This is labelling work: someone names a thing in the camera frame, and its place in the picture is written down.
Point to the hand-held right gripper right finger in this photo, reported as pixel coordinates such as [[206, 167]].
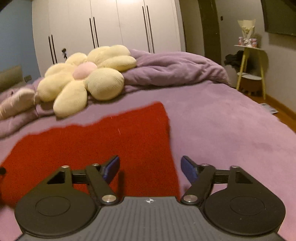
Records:
[[188, 171]]

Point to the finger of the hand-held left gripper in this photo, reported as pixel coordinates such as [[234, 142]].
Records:
[[2, 171]]

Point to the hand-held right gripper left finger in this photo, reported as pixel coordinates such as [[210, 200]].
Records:
[[112, 168]]

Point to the red button cardigan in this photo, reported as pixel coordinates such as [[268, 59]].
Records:
[[92, 139]]

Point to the purple bed blanket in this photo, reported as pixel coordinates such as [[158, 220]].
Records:
[[219, 127]]

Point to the pink plush toy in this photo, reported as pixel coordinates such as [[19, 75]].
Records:
[[16, 102]]

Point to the cream flower pillow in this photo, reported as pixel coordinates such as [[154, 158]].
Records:
[[97, 81]]

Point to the olive headboard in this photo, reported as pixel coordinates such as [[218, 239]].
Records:
[[10, 77]]

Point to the round wooden basket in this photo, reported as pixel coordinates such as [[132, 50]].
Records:
[[251, 87]]

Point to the purple duvet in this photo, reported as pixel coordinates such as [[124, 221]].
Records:
[[173, 67]]

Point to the black cloth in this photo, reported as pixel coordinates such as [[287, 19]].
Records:
[[233, 59]]

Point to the hanging keys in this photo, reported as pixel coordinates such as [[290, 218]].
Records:
[[64, 52]]

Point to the yellow side table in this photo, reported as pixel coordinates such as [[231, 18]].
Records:
[[251, 49]]

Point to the pink boxes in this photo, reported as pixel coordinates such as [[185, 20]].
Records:
[[248, 42]]

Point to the white wardrobe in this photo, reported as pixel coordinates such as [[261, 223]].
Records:
[[115, 23]]

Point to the wrapped bouquet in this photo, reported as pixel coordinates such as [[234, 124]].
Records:
[[246, 29]]

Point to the wall socket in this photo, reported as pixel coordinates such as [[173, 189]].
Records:
[[28, 78]]

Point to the wall television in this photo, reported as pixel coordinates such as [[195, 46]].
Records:
[[279, 16]]

